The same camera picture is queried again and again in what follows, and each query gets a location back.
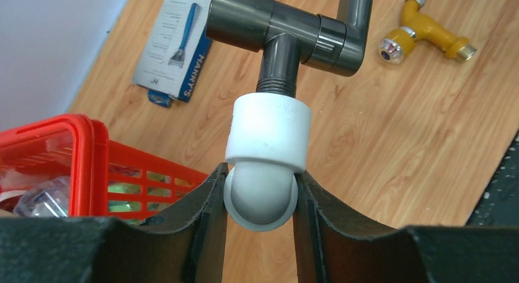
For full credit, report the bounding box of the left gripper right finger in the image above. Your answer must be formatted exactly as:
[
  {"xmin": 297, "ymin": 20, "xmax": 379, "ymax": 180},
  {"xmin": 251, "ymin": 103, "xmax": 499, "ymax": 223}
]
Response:
[{"xmin": 293, "ymin": 172, "xmax": 518, "ymax": 282}]

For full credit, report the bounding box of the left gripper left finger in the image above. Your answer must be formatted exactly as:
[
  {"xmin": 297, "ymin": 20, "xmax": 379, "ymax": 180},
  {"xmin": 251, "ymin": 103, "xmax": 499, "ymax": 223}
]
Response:
[{"xmin": 1, "ymin": 163, "xmax": 229, "ymax": 282}]

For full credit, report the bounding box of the white pvc elbow fitting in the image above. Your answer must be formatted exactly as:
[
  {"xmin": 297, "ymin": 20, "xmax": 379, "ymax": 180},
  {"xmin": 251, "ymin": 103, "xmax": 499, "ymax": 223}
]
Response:
[{"xmin": 223, "ymin": 92, "xmax": 312, "ymax": 232}]

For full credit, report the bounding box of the dark grey metal faucet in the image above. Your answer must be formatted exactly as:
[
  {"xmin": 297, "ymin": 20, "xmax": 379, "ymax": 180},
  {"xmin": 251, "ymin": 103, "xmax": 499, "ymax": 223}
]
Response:
[{"xmin": 206, "ymin": 0, "xmax": 373, "ymax": 98}]

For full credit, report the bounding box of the red plastic basket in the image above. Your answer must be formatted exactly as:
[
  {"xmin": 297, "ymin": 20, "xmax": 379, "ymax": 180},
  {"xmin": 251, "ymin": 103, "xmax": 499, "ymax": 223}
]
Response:
[{"xmin": 1, "ymin": 114, "xmax": 206, "ymax": 223}]

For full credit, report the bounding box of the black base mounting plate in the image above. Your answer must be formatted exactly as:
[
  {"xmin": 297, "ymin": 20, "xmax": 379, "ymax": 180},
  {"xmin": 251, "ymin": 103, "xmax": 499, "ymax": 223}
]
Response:
[{"xmin": 466, "ymin": 135, "xmax": 518, "ymax": 227}]

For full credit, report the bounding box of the grey blue razor box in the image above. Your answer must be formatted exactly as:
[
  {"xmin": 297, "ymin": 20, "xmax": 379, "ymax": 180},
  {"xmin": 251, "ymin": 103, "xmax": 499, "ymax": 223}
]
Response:
[{"xmin": 132, "ymin": 0, "xmax": 212, "ymax": 108}]

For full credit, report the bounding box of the yellow brass tap valve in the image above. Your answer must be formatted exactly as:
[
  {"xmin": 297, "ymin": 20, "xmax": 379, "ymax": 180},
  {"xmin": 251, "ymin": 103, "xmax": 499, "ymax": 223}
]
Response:
[{"xmin": 378, "ymin": 0, "xmax": 477, "ymax": 64}]

